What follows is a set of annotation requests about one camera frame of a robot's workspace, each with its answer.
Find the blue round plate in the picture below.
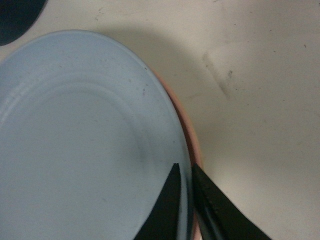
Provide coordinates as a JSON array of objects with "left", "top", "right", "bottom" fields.
[{"left": 0, "top": 30, "right": 193, "bottom": 240}]

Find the dark blue cooking pot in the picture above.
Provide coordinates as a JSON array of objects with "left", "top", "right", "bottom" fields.
[{"left": 0, "top": 0, "right": 47, "bottom": 46}]

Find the pink round plate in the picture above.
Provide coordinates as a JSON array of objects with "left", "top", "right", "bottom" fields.
[{"left": 152, "top": 69, "right": 204, "bottom": 240}]

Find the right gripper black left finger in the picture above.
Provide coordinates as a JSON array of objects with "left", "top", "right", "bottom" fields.
[{"left": 134, "top": 163, "right": 181, "bottom": 240}]

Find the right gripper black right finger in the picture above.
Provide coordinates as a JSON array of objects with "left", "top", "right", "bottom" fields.
[{"left": 192, "top": 163, "right": 270, "bottom": 240}]

